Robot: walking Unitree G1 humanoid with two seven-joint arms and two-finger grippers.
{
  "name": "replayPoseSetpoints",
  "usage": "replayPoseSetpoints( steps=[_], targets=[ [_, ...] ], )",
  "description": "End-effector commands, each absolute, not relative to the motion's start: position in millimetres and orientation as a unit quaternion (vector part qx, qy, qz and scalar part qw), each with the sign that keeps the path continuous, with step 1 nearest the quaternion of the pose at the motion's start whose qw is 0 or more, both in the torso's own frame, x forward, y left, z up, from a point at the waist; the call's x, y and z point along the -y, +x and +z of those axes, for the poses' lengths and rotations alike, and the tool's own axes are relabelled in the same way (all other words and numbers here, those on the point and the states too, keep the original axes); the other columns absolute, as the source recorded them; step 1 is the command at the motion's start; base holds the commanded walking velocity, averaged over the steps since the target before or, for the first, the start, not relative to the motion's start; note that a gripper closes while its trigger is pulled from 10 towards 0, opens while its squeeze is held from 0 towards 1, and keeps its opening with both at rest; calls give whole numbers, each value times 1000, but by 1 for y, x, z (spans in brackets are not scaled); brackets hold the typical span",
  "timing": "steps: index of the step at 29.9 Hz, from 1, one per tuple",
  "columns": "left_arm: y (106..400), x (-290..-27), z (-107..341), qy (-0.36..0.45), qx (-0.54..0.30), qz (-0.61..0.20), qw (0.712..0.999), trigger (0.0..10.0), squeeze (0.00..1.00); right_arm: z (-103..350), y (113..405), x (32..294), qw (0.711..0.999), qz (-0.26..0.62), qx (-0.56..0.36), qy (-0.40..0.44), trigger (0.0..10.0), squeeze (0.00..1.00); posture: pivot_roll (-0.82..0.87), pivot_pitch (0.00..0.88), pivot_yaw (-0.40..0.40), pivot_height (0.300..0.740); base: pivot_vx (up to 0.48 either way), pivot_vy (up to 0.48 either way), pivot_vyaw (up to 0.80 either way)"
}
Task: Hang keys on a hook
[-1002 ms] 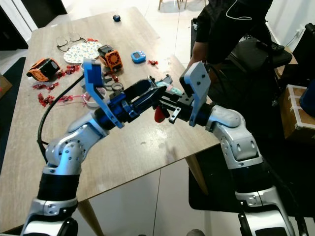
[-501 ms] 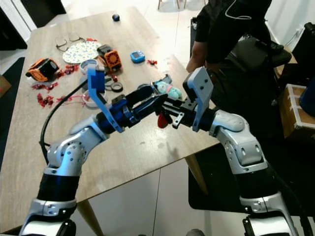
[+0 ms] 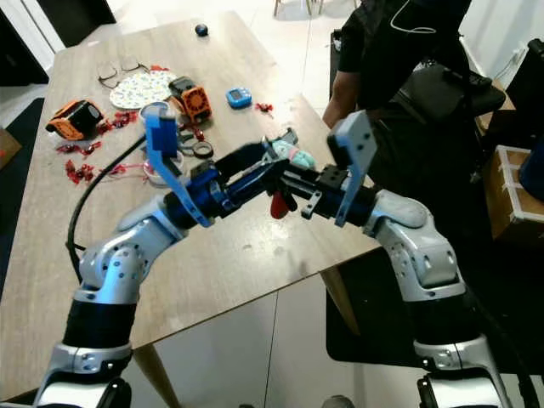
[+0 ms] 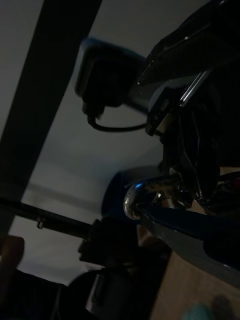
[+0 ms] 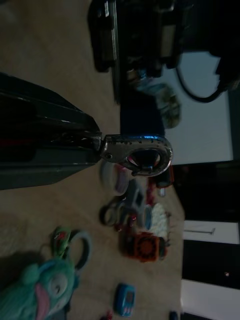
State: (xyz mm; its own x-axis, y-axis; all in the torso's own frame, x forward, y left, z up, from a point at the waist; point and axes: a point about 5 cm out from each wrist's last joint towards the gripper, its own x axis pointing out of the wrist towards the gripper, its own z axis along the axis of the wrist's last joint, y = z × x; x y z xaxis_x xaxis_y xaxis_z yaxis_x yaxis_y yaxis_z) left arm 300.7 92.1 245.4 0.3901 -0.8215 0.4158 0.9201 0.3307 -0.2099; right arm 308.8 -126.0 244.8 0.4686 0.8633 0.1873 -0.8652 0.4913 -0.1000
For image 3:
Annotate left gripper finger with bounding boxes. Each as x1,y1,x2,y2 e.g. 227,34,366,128
217,139,275,177
235,159,295,205

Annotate key bunch with red fob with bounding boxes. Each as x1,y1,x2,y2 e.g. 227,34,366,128
268,177,292,221

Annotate blue plush toy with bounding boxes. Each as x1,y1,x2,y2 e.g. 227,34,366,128
268,129,309,171

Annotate large white tape roll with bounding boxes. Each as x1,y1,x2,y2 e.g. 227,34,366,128
141,158,178,186

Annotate blue digital timer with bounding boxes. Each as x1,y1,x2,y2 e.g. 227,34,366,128
226,88,253,109

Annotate light wooden table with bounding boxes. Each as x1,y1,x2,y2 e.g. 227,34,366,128
0,10,383,400

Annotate orange black gadget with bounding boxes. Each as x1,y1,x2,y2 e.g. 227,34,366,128
168,76,212,120
48,99,105,140

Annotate round floral mat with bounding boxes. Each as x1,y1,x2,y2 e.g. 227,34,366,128
110,70,175,110

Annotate black bag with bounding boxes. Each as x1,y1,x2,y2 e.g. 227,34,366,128
395,59,496,128

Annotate black rug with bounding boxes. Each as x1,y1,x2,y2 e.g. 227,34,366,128
325,136,544,371

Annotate black-rimmed eyeglasses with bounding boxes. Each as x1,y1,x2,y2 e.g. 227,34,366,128
98,57,150,88

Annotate person in black clothes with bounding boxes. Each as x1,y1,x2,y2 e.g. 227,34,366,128
323,0,473,145

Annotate taped cardboard box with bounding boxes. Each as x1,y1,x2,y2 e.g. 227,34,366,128
480,144,544,247

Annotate small brown box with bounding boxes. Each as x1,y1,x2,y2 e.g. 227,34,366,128
0,127,22,167

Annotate dark blue container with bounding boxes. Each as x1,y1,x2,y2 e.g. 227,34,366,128
518,157,544,205

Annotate black case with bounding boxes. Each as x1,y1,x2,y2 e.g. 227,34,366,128
506,51,544,145

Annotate black ring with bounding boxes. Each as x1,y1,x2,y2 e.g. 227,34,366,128
189,139,214,161

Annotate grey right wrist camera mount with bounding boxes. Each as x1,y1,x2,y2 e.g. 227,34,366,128
326,110,377,228

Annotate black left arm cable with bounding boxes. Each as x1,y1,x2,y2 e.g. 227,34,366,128
66,132,147,273

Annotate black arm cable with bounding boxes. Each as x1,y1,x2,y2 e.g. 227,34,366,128
66,132,147,273
466,289,543,405

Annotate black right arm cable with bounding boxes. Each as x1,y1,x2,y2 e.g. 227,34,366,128
466,289,543,405

